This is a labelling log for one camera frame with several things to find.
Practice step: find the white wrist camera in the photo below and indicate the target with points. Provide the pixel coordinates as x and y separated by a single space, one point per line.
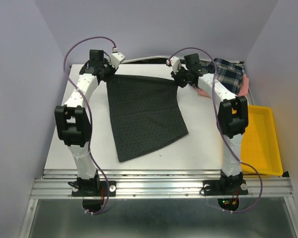
116 59
174 63

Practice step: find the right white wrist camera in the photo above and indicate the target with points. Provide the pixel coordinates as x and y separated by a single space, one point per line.
174 63

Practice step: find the dark grey dotted skirt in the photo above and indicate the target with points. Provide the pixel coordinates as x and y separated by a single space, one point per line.
144 114

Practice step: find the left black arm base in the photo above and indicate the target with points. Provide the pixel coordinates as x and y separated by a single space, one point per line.
92 188

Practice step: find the folded plaid skirt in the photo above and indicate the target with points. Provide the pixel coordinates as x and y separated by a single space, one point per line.
229 74

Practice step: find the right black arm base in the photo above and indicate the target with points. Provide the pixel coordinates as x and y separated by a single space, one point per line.
224 188

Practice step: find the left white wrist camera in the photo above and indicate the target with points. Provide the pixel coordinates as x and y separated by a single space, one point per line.
116 59

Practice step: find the yellow plastic tray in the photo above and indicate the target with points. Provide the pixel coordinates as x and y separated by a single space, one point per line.
259 146

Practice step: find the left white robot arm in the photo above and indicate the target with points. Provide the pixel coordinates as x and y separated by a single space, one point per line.
74 119

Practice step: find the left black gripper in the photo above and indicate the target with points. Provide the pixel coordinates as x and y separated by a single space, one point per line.
112 70

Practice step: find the aluminium rail frame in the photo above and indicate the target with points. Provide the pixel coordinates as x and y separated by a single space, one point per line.
137 184

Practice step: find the folded pink skirt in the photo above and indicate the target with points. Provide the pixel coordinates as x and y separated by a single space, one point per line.
243 89

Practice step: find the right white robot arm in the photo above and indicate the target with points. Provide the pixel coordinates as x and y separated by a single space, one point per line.
231 110

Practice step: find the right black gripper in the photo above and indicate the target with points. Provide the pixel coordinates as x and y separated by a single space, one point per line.
183 84

